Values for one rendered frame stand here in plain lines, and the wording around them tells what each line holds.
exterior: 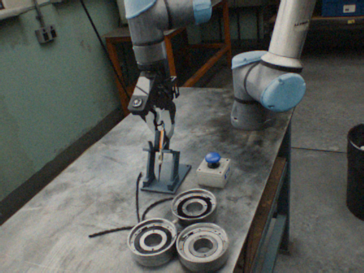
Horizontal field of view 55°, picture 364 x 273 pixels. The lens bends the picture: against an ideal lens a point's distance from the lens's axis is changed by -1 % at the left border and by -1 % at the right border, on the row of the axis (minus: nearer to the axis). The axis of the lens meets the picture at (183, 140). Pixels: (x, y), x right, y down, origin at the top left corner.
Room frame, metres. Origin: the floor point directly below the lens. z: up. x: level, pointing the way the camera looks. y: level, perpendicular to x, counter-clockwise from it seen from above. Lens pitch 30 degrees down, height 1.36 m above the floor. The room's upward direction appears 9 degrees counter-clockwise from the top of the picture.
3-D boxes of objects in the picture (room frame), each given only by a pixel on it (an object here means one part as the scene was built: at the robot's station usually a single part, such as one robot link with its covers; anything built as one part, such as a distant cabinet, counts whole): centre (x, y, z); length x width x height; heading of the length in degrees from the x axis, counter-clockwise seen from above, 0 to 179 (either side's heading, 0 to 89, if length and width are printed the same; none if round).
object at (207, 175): (0.75, -0.07, 0.82); 0.08 x 0.07 x 0.05; 151
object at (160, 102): (0.83, 0.04, 1.06); 0.09 x 0.08 x 0.12; 154
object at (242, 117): (1.04, -0.25, 0.85); 0.15 x 0.15 x 0.10
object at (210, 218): (0.61, 0.00, 0.82); 0.10 x 0.10 x 0.04
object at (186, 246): (0.50, 0.00, 0.82); 0.08 x 0.08 x 0.02
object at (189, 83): (3.38, -0.11, 0.39); 1.50 x 0.62 x 0.78; 151
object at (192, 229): (0.50, 0.00, 0.82); 0.10 x 0.10 x 0.04
